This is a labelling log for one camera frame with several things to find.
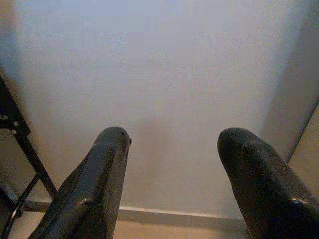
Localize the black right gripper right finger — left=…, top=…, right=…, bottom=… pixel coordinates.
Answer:
left=217, top=127, right=319, bottom=239

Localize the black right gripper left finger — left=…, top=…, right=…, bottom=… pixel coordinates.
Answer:
left=28, top=126, right=132, bottom=239

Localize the beige headboard panel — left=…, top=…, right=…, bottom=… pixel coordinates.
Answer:
left=286, top=96, right=319, bottom=207

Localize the black metal desk frame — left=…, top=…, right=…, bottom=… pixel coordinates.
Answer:
left=0, top=74, right=58, bottom=220

